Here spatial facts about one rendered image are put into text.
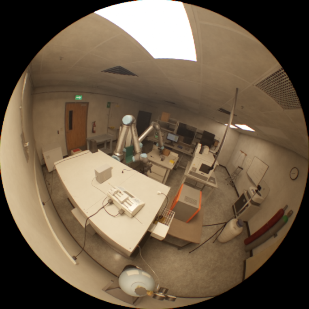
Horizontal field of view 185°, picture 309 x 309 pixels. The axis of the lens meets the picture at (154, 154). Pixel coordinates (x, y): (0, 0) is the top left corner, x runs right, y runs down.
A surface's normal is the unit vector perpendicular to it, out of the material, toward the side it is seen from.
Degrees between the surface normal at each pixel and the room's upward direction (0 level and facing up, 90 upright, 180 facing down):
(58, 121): 90
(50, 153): 90
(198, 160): 90
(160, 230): 0
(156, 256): 0
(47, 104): 90
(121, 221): 0
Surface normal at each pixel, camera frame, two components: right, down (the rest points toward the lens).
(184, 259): 0.22, -0.88
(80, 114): 0.88, 0.36
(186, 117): -0.42, 0.29
